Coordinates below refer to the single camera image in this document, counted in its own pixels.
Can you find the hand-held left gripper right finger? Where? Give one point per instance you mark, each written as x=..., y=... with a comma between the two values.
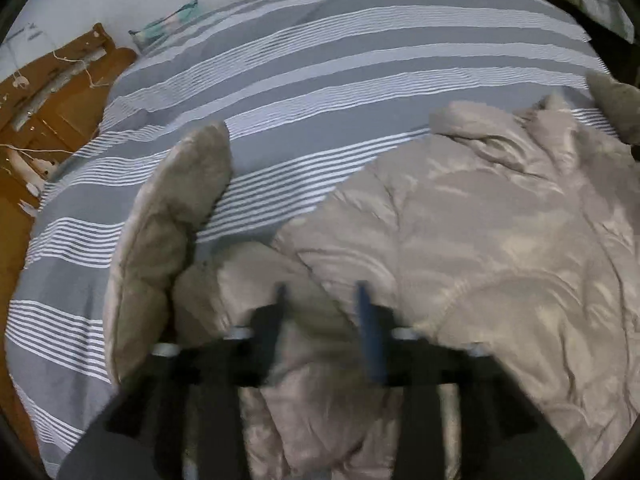
x=368, y=332

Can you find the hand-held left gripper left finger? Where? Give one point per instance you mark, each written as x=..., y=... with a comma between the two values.
x=278, y=317

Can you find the teal patterned pillow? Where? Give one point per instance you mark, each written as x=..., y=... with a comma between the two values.
x=165, y=25

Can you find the beige puffer jacket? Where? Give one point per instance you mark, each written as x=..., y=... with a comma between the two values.
x=475, y=240

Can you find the grey white striped bed cover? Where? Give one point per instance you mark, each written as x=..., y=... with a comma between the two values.
x=350, y=60

